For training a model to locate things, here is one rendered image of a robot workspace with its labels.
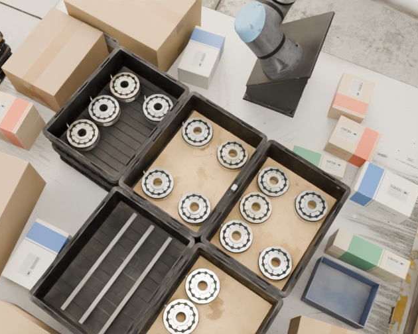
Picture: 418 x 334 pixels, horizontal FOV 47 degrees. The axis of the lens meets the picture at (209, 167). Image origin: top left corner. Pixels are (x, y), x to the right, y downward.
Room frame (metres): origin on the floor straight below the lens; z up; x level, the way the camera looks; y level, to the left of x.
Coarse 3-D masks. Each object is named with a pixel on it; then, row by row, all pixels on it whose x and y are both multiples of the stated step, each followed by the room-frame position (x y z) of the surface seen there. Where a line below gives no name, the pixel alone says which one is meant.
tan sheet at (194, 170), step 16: (176, 144) 0.64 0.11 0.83; (160, 160) 0.58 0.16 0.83; (176, 160) 0.59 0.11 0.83; (192, 160) 0.59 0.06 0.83; (208, 160) 0.60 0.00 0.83; (176, 176) 0.53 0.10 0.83; (192, 176) 0.54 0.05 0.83; (208, 176) 0.54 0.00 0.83; (224, 176) 0.55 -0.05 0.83; (176, 192) 0.48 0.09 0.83; (208, 192) 0.49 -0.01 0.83; (224, 192) 0.49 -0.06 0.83; (176, 208) 0.42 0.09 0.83; (192, 208) 0.43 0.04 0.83
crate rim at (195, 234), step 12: (180, 108) 0.73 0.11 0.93; (216, 108) 0.74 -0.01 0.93; (168, 120) 0.68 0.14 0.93; (240, 120) 0.71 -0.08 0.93; (264, 144) 0.63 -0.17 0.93; (252, 156) 0.59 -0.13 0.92; (132, 168) 0.51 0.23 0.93; (120, 180) 0.46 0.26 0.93; (132, 192) 0.43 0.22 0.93; (228, 192) 0.46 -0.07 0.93; (216, 204) 0.42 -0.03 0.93; (168, 216) 0.37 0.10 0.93; (180, 228) 0.34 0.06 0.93; (204, 228) 0.34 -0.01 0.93
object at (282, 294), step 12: (276, 144) 0.64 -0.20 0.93; (300, 156) 0.60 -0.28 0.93; (252, 168) 0.55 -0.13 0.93; (312, 168) 0.57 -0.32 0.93; (240, 180) 0.50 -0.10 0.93; (336, 180) 0.54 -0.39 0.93; (348, 192) 0.50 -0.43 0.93; (228, 204) 0.42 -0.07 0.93; (216, 216) 0.38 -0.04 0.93; (324, 228) 0.38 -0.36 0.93; (204, 240) 0.31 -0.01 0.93; (312, 252) 0.31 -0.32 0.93; (240, 264) 0.25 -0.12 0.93; (252, 276) 0.22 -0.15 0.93; (300, 276) 0.23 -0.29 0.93; (276, 288) 0.19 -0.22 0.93; (288, 288) 0.20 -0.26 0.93
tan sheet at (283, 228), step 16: (272, 160) 0.62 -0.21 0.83; (256, 176) 0.56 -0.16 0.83; (288, 176) 0.57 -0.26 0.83; (288, 192) 0.52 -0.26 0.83; (320, 192) 0.53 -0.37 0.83; (256, 208) 0.45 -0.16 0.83; (272, 208) 0.46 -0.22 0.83; (288, 208) 0.46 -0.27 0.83; (272, 224) 0.40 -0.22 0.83; (288, 224) 0.41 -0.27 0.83; (304, 224) 0.42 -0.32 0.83; (320, 224) 0.42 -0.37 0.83; (256, 240) 0.35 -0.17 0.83; (272, 240) 0.35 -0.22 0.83; (288, 240) 0.36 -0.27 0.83; (304, 240) 0.36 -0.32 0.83; (240, 256) 0.29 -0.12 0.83; (256, 256) 0.30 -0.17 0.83; (256, 272) 0.25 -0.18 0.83
